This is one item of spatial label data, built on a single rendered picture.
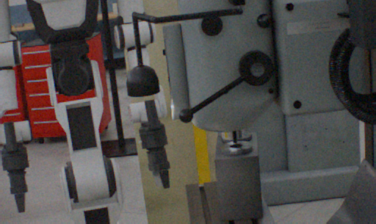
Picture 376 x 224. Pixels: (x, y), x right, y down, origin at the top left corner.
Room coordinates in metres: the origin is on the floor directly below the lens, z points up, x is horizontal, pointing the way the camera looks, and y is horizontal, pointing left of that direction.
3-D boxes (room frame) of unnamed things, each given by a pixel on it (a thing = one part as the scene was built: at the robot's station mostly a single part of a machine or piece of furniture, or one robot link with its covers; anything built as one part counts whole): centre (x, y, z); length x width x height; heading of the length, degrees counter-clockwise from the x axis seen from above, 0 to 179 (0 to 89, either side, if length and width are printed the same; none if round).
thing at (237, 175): (1.69, -0.12, 1.06); 0.22 x 0.12 x 0.20; 174
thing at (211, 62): (1.36, -0.09, 1.47); 0.21 x 0.19 x 0.32; 2
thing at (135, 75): (1.34, 0.10, 1.44); 0.07 x 0.07 x 0.06
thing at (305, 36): (1.36, -0.28, 1.47); 0.24 x 0.19 x 0.26; 2
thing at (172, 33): (1.36, 0.02, 1.45); 0.04 x 0.04 x 0.21; 2
